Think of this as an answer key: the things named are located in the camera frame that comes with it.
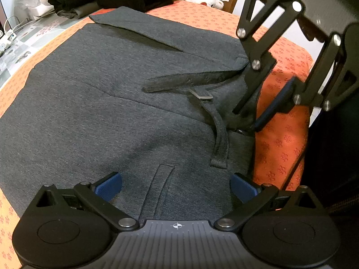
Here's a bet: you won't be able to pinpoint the dark grey trousers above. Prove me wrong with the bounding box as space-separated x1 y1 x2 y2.
1 7 256 221

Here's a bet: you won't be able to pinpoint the white power strip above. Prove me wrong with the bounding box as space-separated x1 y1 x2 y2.
0 30 16 54

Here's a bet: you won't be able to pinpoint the checkered tablecloth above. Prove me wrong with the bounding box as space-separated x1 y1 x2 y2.
1 12 81 88

